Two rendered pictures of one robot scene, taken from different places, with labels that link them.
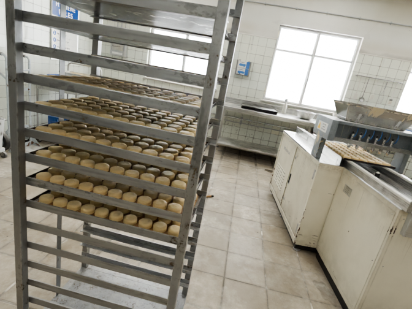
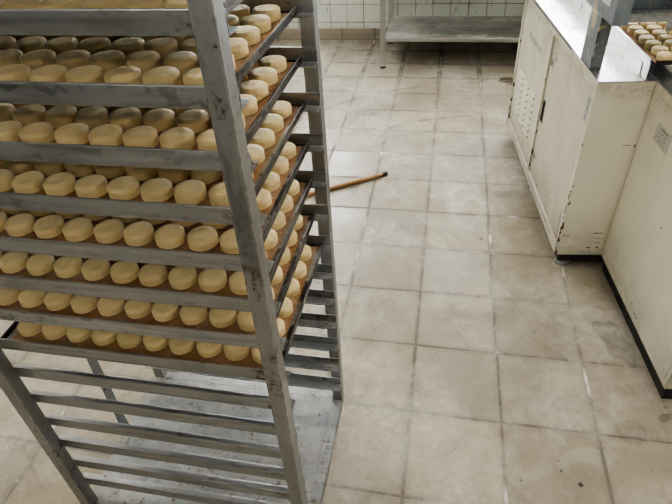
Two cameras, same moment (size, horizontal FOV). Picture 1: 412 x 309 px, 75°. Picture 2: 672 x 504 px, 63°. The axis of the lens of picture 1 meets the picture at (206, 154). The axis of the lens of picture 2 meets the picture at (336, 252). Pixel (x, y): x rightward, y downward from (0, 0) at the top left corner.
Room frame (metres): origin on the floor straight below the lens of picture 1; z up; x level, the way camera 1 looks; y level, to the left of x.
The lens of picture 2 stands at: (0.16, -0.17, 1.59)
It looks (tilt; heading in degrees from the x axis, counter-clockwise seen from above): 38 degrees down; 7
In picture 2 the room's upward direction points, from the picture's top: 4 degrees counter-clockwise
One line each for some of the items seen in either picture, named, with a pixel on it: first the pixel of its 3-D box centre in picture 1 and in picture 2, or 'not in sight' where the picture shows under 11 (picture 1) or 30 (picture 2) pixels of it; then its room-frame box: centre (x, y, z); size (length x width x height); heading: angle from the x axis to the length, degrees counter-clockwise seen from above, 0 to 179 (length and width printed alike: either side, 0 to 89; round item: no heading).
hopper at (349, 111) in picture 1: (372, 116); not in sight; (2.19, -1.24, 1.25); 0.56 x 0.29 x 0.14; 90
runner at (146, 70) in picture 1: (113, 64); (18, 88); (0.84, 0.32, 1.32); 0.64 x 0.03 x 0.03; 84
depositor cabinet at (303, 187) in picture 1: (320, 186); (615, 115); (2.67, -1.24, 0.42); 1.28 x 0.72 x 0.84; 0
